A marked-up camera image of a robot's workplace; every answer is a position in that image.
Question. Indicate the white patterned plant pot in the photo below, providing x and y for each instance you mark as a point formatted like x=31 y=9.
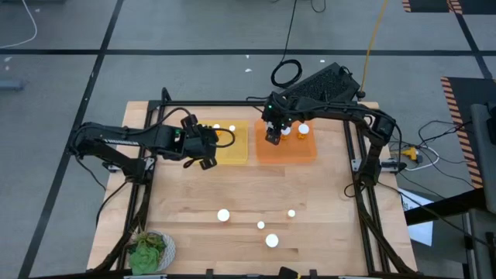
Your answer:
x=145 y=257

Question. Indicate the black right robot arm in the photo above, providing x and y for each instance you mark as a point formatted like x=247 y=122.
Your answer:
x=348 y=110

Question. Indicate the translucent yellow bin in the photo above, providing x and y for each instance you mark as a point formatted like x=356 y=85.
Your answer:
x=236 y=151

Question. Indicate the large amber pill bottle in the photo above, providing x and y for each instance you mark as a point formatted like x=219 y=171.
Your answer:
x=272 y=240
x=223 y=215
x=303 y=129

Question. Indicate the slim amber pill bottle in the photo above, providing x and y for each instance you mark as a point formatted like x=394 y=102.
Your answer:
x=260 y=224

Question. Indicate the small hazard striped floor mat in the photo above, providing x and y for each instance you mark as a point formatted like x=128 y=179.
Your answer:
x=426 y=4

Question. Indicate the black metal rig frame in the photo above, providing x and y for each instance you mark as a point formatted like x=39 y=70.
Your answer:
x=232 y=103

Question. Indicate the large hazard striped floor mat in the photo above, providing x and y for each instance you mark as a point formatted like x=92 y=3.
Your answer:
x=470 y=93

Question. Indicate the white paper sheet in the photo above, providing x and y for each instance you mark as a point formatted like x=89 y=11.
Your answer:
x=420 y=232

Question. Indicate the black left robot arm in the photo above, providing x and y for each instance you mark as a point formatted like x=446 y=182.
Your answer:
x=116 y=139

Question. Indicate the black floor beam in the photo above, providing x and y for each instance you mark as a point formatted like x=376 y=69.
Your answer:
x=445 y=207

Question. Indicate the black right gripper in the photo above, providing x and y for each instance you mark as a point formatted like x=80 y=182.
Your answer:
x=279 y=114

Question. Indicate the black perforated box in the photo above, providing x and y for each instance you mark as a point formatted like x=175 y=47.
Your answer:
x=325 y=83

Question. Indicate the small amber pill bottle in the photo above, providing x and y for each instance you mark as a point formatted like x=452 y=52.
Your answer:
x=291 y=213
x=232 y=128
x=286 y=131
x=216 y=126

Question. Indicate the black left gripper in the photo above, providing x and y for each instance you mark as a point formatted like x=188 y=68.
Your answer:
x=199 y=143

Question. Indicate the yellow power plug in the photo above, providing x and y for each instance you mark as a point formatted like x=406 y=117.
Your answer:
x=411 y=153

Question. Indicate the grey floor object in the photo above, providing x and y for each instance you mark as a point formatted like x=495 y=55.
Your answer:
x=9 y=85

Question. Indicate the translucent orange bin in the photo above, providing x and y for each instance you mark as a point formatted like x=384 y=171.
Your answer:
x=294 y=153

